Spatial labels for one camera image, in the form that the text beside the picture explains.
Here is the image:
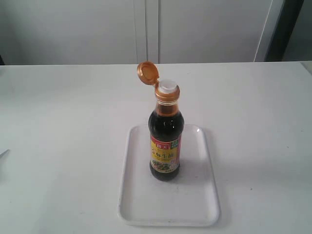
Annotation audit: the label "soy sauce bottle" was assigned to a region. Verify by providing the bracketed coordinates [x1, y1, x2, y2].
[148, 101, 184, 181]

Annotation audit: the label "gold flip bottle cap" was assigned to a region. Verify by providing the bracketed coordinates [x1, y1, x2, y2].
[137, 61, 180, 104]

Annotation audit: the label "white rectangular tray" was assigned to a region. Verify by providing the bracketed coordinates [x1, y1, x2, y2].
[117, 123, 222, 227]

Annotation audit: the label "white cabinet doors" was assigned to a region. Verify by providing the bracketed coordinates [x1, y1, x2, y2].
[0, 0, 284, 65]

